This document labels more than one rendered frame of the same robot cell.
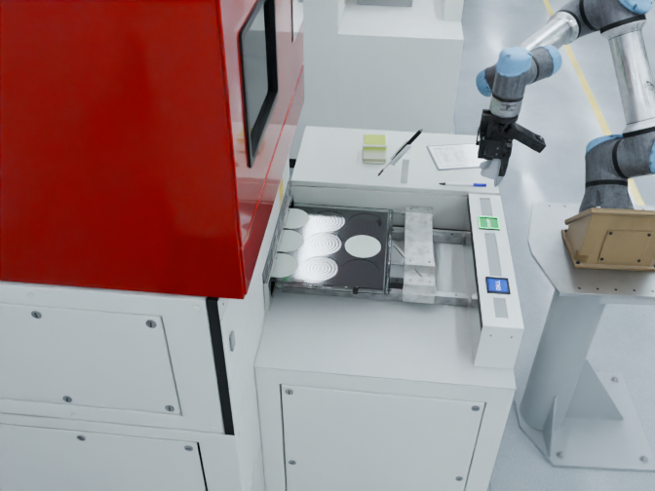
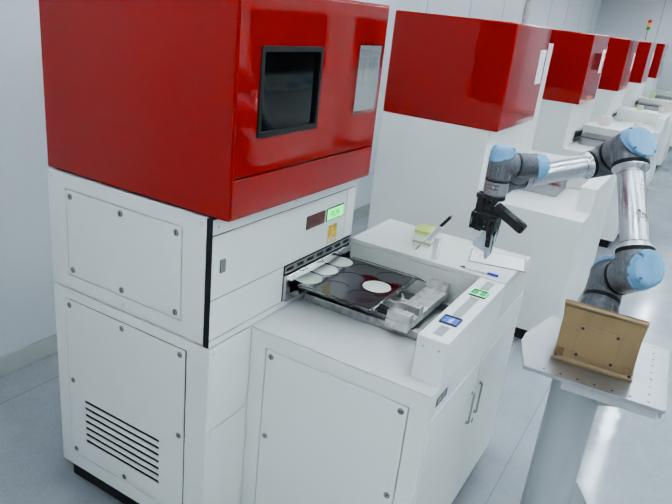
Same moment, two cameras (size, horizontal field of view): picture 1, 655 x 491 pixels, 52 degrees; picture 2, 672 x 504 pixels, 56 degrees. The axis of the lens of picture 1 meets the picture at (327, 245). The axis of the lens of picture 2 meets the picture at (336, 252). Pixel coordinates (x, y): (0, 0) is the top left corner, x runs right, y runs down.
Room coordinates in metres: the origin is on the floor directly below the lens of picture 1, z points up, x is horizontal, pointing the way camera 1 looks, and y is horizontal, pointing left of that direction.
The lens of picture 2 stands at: (-0.49, -0.75, 1.79)
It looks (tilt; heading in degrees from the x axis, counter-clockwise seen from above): 21 degrees down; 23
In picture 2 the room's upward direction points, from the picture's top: 6 degrees clockwise
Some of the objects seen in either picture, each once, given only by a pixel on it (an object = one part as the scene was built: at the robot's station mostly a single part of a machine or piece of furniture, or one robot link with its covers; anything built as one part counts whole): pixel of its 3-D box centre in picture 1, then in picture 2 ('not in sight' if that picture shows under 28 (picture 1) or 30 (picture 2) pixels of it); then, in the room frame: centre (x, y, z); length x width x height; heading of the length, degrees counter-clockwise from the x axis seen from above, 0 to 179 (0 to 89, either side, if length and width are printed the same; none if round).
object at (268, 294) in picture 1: (280, 245); (318, 270); (1.46, 0.13, 0.89); 0.44 x 0.02 x 0.10; 174
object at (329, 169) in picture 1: (394, 175); (438, 264); (1.83, -0.21, 0.89); 0.62 x 0.35 x 0.14; 84
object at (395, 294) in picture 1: (373, 292); (368, 318); (1.33, -0.13, 0.84); 0.50 x 0.02 x 0.03; 84
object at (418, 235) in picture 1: (418, 255); (418, 307); (1.46, -0.26, 0.87); 0.36 x 0.08 x 0.03; 174
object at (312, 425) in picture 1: (383, 349); (389, 404); (1.53, -0.19, 0.41); 0.97 x 0.64 x 0.82; 174
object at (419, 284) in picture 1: (419, 284); (400, 315); (1.30, -0.24, 0.89); 0.08 x 0.03 x 0.03; 84
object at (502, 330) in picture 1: (488, 273); (462, 326); (1.36, -0.43, 0.89); 0.55 x 0.09 x 0.14; 174
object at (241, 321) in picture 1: (260, 248); (290, 249); (1.29, 0.16, 1.02); 0.82 x 0.03 x 0.40; 174
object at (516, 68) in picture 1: (512, 73); (501, 163); (1.49, -0.43, 1.40); 0.09 x 0.08 x 0.11; 129
